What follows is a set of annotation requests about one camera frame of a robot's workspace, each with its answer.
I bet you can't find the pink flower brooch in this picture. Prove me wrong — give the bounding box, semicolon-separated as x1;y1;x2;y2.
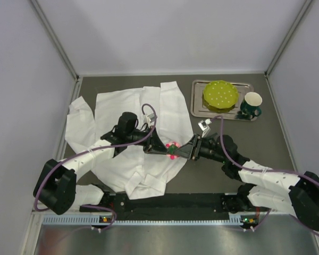
165;142;180;160

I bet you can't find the white shirt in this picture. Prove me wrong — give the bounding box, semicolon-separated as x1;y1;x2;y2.
65;81;193;199

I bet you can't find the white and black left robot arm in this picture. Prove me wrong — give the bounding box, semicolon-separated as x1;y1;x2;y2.
33;112;168;215

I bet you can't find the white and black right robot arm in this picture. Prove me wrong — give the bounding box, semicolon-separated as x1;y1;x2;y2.
168;135;319;231

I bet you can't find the silver metal tray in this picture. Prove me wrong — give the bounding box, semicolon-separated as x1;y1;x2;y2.
190;80;257;121

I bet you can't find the green dotted plate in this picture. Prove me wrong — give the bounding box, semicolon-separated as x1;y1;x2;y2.
202;80;239;113

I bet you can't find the dark green mug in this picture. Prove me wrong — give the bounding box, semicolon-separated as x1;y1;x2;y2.
240;92;263;120

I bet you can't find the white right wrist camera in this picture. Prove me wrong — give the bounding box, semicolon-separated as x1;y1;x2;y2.
198;118;212;138

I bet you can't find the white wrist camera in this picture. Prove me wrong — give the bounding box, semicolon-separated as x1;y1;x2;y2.
144;113;156;125
198;118;212;138

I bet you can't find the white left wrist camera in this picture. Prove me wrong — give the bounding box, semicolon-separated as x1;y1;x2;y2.
144;113;156;125

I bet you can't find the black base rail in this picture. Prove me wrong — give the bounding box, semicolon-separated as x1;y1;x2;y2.
79;192;268;221

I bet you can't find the grey slotted cable duct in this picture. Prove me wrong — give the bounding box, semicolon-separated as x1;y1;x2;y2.
44;212;258;226

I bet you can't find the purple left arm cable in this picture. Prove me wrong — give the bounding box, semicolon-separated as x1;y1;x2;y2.
33;103;157;212

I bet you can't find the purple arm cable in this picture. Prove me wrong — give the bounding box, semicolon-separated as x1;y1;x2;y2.
208;115;319;241
33;103;157;212

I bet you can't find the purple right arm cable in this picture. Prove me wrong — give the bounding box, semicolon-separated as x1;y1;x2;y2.
208;115;319;241

